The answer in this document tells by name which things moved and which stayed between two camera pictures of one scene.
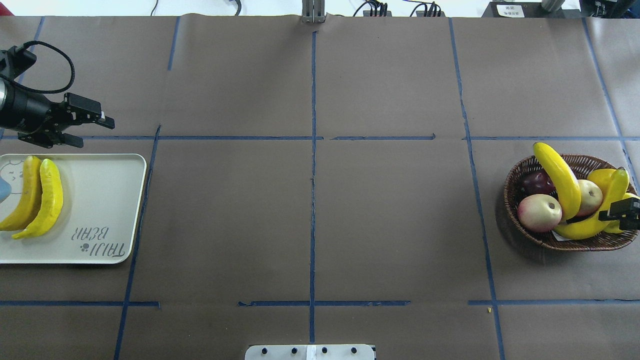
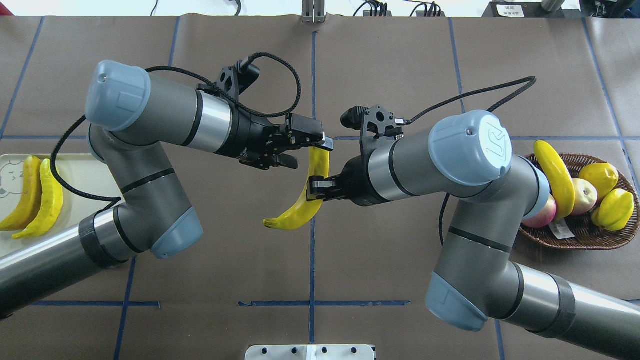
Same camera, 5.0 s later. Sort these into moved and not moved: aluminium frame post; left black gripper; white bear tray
Moved: left black gripper
Not moved: white bear tray; aluminium frame post
